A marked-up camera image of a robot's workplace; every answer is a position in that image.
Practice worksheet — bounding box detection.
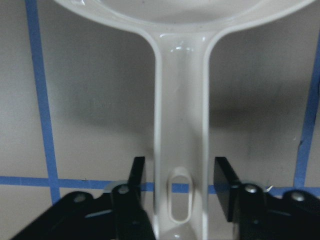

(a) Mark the white plastic dustpan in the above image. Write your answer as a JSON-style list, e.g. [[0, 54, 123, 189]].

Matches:
[[59, 0, 310, 240]]

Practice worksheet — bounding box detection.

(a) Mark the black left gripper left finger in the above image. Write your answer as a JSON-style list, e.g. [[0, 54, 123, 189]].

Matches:
[[13, 156, 154, 240]]

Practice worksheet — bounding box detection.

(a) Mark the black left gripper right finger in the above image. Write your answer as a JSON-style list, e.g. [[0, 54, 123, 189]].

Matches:
[[213, 156, 320, 240]]

